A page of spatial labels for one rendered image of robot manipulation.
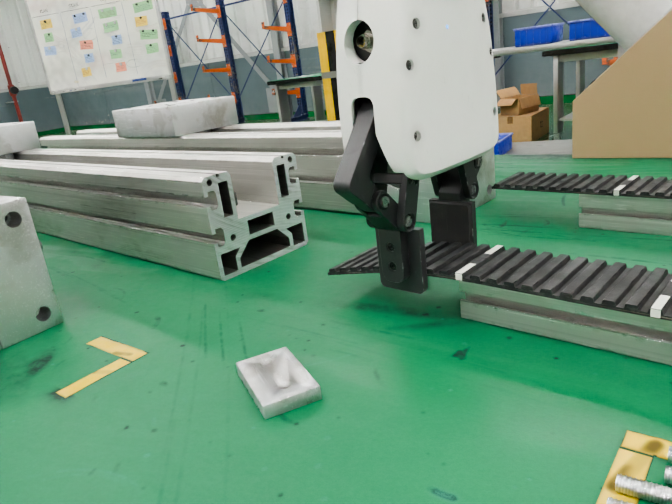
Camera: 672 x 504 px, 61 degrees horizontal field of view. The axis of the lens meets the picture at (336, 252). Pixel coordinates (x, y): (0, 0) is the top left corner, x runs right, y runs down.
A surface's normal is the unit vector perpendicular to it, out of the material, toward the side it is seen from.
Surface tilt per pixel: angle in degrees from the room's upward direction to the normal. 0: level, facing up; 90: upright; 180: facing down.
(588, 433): 0
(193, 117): 90
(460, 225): 90
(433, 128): 89
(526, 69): 90
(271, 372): 0
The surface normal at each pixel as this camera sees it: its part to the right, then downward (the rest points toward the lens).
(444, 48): 0.75, 0.22
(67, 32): -0.29, 0.34
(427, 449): -0.12, -0.94
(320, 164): -0.66, 0.32
